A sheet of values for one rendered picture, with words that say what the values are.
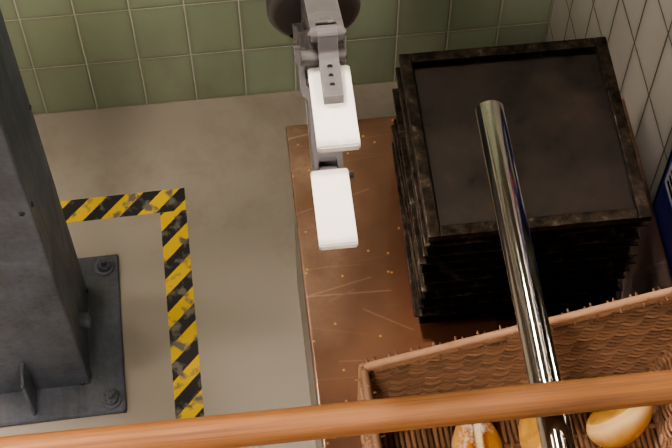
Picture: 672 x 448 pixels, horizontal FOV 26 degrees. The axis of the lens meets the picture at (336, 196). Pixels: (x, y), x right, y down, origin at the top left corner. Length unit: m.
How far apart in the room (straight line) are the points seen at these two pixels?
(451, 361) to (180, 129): 1.20
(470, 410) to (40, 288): 1.16
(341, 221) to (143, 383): 1.54
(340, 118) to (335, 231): 0.14
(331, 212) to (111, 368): 1.55
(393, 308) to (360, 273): 0.07
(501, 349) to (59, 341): 0.91
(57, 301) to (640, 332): 0.96
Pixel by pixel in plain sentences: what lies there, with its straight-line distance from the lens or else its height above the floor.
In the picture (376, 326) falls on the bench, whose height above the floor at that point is 0.58.
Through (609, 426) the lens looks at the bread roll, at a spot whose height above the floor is 0.65.
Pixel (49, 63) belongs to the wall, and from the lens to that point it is 2.84.
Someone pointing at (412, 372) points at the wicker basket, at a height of 0.70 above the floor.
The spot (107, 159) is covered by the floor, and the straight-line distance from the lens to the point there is 2.89.
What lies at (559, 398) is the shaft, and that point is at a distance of 1.31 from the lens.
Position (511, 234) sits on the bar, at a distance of 1.42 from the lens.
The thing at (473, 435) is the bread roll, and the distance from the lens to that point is 1.89.
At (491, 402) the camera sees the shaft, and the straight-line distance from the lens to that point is 1.30.
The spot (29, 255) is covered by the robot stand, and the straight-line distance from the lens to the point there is 2.24.
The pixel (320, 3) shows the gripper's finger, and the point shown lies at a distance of 1.06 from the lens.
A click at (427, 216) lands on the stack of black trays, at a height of 0.84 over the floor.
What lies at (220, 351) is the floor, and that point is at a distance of 2.66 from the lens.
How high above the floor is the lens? 2.39
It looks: 58 degrees down
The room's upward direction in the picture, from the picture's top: straight up
